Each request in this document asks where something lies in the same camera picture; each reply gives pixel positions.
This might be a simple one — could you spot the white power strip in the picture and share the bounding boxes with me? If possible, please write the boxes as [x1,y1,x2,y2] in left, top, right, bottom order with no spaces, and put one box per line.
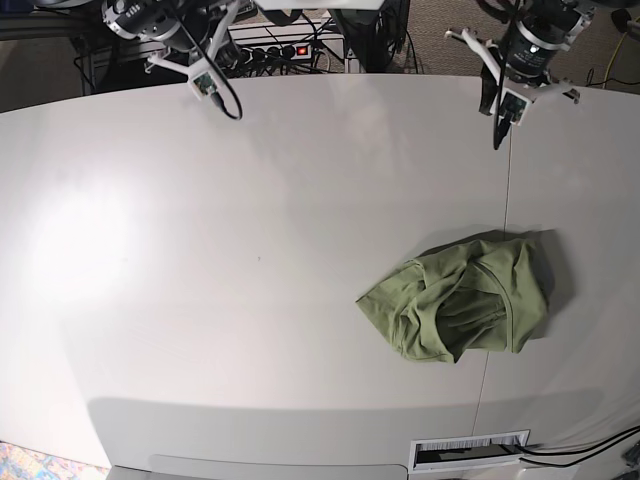
[240,44,313,63]

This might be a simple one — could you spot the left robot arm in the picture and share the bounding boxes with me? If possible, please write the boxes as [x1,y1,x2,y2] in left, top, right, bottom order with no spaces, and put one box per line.
[459,1,622,125]

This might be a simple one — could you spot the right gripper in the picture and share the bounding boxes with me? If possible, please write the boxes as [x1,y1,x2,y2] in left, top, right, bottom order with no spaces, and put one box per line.
[212,32,245,68]

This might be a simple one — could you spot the yellow cable on floor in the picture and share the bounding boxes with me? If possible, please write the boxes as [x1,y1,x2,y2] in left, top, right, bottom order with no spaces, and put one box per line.
[599,19,640,90]

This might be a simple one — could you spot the green T-shirt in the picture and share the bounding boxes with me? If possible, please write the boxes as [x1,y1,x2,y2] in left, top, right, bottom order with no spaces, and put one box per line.
[356,232,553,364]

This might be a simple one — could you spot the black cables at grommet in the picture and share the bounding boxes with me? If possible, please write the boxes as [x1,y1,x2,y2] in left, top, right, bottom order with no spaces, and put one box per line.
[517,425,640,469]

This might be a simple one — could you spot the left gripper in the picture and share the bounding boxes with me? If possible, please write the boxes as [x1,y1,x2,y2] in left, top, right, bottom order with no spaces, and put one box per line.
[479,67,499,116]

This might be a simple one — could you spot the table cable grommet box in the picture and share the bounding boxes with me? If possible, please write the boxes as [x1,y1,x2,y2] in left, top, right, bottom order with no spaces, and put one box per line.
[408,430,530,474]

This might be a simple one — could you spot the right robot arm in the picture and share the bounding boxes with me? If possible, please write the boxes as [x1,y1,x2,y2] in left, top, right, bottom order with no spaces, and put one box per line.
[33,0,246,59]

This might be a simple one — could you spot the black monitor stand post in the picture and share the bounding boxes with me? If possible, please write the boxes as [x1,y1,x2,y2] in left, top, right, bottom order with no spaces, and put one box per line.
[329,1,403,73]

